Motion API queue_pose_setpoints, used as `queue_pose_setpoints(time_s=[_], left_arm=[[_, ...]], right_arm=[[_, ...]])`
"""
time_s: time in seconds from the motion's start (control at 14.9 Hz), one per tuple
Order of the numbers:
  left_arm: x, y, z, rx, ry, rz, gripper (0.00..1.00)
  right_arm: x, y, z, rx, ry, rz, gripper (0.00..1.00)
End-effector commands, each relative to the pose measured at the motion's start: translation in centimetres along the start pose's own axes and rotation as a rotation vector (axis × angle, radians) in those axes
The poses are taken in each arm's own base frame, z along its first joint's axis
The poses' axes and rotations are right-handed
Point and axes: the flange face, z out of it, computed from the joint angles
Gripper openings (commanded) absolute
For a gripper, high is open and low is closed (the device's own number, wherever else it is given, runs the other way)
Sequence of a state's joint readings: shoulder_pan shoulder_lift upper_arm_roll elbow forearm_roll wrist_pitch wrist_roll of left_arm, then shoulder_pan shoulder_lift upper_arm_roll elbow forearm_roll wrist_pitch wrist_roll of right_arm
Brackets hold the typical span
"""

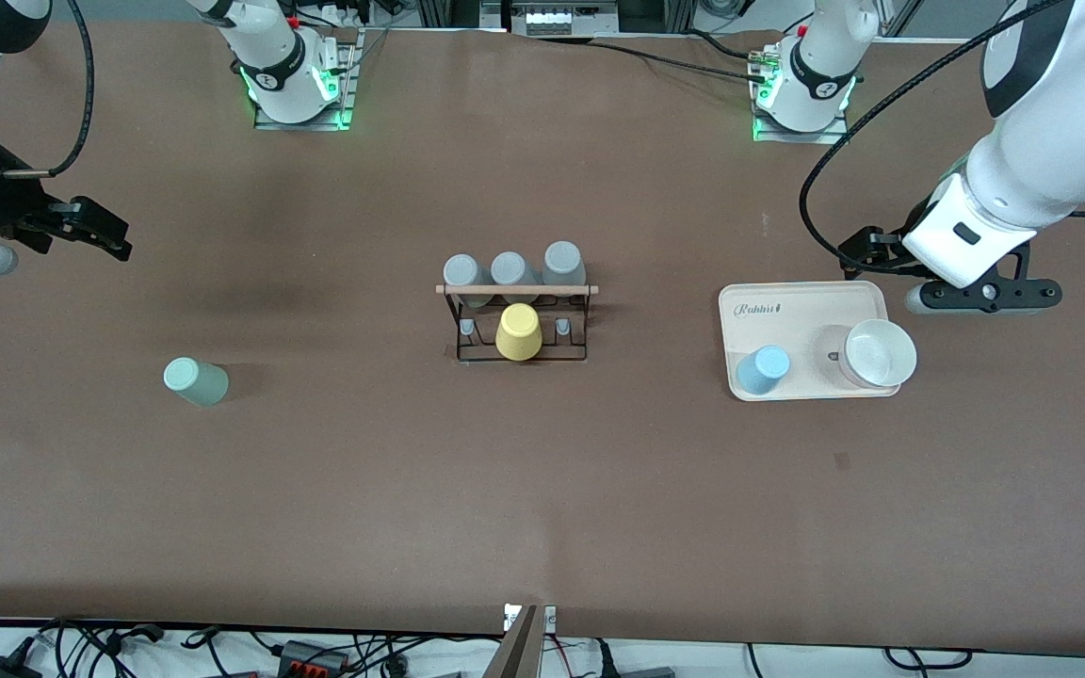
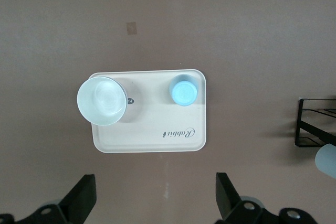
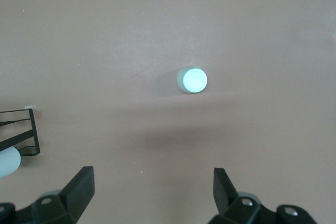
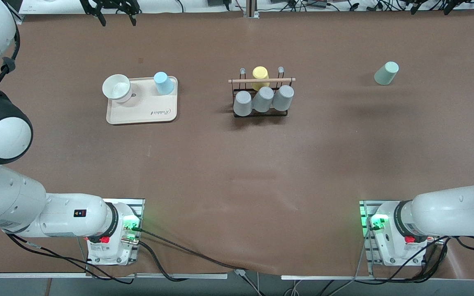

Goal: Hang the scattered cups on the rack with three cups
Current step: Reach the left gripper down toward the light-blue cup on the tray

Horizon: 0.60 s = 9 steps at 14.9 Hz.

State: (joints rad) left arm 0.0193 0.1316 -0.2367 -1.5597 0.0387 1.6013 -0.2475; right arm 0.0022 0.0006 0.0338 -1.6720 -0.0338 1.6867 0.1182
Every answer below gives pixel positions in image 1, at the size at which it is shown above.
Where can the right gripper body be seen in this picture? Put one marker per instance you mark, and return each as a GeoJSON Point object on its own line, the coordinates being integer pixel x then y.
{"type": "Point", "coordinates": [4, 204]}

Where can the light blue cup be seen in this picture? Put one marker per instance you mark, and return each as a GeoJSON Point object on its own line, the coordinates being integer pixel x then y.
{"type": "Point", "coordinates": [764, 369]}

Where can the pale green cup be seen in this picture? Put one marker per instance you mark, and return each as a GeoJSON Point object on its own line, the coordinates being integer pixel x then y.
{"type": "Point", "coordinates": [199, 381]}

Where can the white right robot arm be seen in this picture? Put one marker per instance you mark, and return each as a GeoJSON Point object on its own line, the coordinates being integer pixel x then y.
{"type": "Point", "coordinates": [269, 47]}

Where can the white bowl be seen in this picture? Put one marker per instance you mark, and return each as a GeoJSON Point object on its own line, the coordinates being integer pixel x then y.
{"type": "Point", "coordinates": [877, 353]}

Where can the cream plastic tray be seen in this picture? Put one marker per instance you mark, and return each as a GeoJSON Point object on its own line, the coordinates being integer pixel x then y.
{"type": "Point", "coordinates": [787, 320]}

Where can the grey cup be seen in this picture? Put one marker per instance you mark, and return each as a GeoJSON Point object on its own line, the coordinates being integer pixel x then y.
{"type": "Point", "coordinates": [510, 268]}
{"type": "Point", "coordinates": [562, 259]}
{"type": "Point", "coordinates": [461, 271]}

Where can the yellow cup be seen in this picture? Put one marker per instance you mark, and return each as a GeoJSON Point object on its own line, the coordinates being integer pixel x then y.
{"type": "Point", "coordinates": [518, 334]}

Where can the white power strip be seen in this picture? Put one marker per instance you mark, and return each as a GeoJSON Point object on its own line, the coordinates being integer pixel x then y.
{"type": "Point", "coordinates": [547, 19]}

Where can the black power adapter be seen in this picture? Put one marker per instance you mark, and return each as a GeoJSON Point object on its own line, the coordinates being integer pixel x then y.
{"type": "Point", "coordinates": [1, 667]}

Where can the black red power strip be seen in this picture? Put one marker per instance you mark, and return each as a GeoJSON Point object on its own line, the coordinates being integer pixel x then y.
{"type": "Point", "coordinates": [312, 657]}

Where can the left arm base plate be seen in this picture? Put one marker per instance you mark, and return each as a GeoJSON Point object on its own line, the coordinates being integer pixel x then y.
{"type": "Point", "coordinates": [801, 137]}

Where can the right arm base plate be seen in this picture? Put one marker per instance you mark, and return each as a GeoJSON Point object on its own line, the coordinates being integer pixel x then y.
{"type": "Point", "coordinates": [302, 125]}

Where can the white bracket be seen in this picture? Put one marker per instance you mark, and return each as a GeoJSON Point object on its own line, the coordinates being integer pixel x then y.
{"type": "Point", "coordinates": [550, 617]}

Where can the wooden post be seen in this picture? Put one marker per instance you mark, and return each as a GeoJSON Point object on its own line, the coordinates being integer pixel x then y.
{"type": "Point", "coordinates": [516, 650]}

